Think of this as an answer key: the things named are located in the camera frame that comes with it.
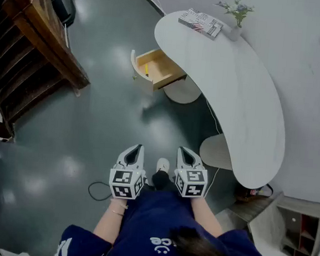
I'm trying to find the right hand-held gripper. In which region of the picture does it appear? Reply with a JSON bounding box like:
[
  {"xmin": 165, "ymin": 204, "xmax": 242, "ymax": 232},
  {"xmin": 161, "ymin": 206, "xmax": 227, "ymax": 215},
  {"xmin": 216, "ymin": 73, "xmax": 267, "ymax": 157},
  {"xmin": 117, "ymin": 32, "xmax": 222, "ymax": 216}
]
[{"xmin": 172, "ymin": 145, "xmax": 212, "ymax": 200}]

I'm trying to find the wooden staircase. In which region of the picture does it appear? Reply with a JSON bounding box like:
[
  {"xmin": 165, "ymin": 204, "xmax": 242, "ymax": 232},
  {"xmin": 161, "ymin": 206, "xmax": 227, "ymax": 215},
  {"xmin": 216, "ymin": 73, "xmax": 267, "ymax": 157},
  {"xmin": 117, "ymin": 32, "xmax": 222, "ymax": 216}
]
[{"xmin": 0, "ymin": 0, "xmax": 98, "ymax": 147}]

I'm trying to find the white shoe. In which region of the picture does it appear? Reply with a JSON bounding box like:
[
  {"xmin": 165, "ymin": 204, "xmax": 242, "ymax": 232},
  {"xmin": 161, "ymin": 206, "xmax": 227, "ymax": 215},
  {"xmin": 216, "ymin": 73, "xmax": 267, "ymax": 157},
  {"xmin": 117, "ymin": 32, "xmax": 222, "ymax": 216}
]
[{"xmin": 155, "ymin": 157, "xmax": 172, "ymax": 174}]

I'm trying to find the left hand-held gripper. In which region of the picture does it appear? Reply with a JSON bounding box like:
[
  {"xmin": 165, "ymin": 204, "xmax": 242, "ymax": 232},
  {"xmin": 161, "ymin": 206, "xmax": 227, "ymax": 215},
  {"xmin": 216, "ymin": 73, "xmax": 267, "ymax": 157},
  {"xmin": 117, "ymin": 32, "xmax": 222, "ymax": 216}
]
[{"xmin": 107, "ymin": 142, "xmax": 150, "ymax": 201}]

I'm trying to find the black floor cable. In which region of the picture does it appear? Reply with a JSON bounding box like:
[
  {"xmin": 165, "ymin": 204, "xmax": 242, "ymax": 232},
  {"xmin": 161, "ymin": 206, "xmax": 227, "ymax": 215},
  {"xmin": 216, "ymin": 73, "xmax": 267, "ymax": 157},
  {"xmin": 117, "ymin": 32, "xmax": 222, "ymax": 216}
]
[{"xmin": 87, "ymin": 180, "xmax": 115, "ymax": 203}]

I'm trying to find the navy blue shirt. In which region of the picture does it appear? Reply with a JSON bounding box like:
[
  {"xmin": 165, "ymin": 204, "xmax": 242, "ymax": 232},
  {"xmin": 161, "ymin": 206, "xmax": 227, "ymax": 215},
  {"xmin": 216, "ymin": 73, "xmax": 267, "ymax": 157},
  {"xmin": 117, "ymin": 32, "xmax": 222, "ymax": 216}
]
[{"xmin": 54, "ymin": 181, "xmax": 282, "ymax": 256}]

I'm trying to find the thin wrist bracelet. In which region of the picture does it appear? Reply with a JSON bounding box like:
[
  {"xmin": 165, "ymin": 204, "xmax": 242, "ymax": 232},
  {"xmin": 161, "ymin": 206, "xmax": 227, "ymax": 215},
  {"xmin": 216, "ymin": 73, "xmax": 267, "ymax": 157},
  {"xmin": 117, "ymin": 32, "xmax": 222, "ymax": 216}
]
[{"xmin": 110, "ymin": 203, "xmax": 129, "ymax": 217}]

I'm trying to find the grey open shelf cabinet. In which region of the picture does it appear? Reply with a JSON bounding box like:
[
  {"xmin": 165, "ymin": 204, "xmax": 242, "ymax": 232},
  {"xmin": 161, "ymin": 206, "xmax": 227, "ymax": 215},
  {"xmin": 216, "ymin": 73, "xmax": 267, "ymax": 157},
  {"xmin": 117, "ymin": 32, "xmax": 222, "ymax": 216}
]
[{"xmin": 245, "ymin": 189, "xmax": 320, "ymax": 256}]

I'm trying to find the beige ribbed desk pedestal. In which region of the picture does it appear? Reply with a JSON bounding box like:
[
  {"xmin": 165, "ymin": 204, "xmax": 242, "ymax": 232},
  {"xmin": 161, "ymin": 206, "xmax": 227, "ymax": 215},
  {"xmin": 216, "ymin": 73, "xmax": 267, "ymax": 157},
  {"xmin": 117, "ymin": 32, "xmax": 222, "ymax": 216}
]
[
  {"xmin": 198, "ymin": 131, "xmax": 236, "ymax": 171},
  {"xmin": 162, "ymin": 74, "xmax": 204, "ymax": 106}
]

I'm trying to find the bunch of flowers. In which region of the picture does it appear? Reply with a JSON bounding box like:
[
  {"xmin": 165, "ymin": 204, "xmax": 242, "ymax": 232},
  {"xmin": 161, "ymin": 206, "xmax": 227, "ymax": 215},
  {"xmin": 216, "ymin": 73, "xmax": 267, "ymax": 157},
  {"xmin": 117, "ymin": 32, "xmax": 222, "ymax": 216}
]
[{"xmin": 212, "ymin": 0, "xmax": 256, "ymax": 29}]

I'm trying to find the wooden drawer with white front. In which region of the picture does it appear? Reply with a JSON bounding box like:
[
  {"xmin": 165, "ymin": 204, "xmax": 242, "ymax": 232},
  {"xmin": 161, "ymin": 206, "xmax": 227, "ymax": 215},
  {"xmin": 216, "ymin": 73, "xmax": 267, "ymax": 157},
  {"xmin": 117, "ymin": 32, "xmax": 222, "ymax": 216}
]
[{"xmin": 128, "ymin": 46, "xmax": 190, "ymax": 99}]

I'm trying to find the white vase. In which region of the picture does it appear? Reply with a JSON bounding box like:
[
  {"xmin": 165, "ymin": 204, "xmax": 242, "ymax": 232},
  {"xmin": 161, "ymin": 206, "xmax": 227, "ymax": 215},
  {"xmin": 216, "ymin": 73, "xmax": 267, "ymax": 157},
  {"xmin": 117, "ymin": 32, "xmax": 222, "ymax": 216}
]
[{"xmin": 229, "ymin": 24, "xmax": 243, "ymax": 43}]

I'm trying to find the person's left forearm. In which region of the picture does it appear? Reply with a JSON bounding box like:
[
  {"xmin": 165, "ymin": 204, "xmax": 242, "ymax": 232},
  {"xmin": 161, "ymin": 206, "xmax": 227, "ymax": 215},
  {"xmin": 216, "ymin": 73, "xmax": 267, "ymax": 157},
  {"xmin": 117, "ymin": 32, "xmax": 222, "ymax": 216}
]
[{"xmin": 92, "ymin": 194, "xmax": 130, "ymax": 247}]

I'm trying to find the black bin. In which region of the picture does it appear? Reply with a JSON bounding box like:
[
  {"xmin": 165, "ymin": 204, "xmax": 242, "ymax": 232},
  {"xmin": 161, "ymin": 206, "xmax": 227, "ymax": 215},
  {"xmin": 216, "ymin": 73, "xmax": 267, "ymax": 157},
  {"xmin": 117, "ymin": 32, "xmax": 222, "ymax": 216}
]
[{"xmin": 45, "ymin": 0, "xmax": 78, "ymax": 26}]

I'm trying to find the black and white book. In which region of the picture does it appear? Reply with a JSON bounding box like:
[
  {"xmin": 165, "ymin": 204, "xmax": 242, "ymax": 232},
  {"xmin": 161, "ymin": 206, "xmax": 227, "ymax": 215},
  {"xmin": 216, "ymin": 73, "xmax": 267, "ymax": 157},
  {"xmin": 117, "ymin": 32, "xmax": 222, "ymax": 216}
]
[{"xmin": 176, "ymin": 7, "xmax": 226, "ymax": 42}]

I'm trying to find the white curved desk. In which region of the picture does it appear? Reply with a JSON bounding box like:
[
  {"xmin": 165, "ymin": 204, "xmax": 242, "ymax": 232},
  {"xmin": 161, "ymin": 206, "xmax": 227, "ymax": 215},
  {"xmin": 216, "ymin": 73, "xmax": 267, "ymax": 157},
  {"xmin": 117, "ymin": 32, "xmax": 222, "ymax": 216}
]
[{"xmin": 140, "ymin": 7, "xmax": 297, "ymax": 192}]

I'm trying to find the person's right forearm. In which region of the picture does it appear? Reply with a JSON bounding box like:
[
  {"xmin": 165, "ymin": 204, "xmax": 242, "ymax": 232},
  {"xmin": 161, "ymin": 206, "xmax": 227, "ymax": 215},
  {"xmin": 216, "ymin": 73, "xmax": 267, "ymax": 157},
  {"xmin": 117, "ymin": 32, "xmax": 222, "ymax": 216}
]
[{"xmin": 188, "ymin": 195, "xmax": 227, "ymax": 239}]

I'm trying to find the black trouser leg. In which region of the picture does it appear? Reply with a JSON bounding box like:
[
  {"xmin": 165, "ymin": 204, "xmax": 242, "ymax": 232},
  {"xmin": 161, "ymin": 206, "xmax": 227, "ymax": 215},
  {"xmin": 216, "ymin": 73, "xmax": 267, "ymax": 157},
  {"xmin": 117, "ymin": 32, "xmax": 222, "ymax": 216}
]
[{"xmin": 151, "ymin": 170, "xmax": 174, "ymax": 194}]

